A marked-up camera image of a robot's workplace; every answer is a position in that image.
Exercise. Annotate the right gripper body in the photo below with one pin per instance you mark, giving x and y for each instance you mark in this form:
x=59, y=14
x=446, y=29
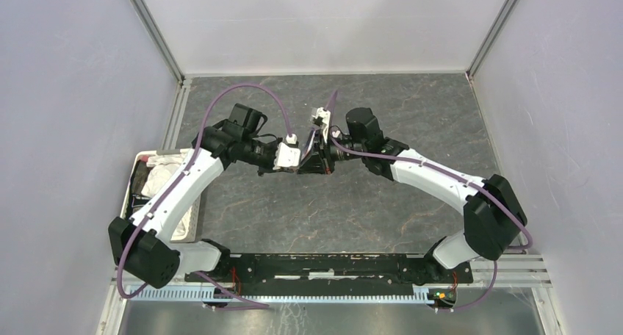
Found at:
x=325, y=152

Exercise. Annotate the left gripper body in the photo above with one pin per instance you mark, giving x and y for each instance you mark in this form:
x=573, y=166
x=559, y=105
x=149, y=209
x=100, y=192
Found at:
x=262, y=152

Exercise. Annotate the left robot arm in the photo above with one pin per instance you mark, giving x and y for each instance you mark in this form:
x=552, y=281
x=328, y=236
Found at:
x=141, y=243

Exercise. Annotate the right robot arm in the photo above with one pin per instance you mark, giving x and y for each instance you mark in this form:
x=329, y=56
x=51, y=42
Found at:
x=492, y=216

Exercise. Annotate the white cloth in basket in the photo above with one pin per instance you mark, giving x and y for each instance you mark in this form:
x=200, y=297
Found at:
x=161, y=169

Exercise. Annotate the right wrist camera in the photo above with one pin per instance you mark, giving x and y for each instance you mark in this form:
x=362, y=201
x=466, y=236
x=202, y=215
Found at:
x=321, y=117

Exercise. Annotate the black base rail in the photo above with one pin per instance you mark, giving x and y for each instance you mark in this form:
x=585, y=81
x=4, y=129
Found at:
x=337, y=274

